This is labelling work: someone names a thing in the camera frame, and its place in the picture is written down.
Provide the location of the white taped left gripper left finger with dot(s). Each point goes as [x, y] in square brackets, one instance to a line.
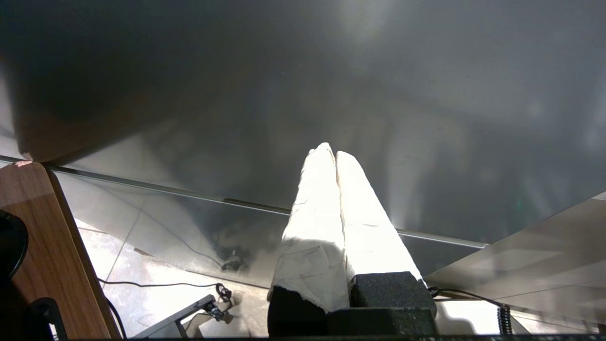
[312, 237]

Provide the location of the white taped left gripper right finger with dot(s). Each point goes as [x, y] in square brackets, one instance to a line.
[369, 227]

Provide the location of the black metal stand leg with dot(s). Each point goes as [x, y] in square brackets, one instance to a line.
[175, 315]

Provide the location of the stainless steel appliance door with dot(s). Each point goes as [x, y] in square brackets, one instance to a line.
[284, 71]

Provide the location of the gray cabinet panel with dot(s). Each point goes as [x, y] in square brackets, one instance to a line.
[544, 265]

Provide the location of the wooden table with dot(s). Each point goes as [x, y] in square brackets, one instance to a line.
[45, 237]

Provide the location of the black clamp block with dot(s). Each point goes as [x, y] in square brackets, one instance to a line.
[46, 318]

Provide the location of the black round object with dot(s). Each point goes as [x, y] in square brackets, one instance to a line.
[10, 246]

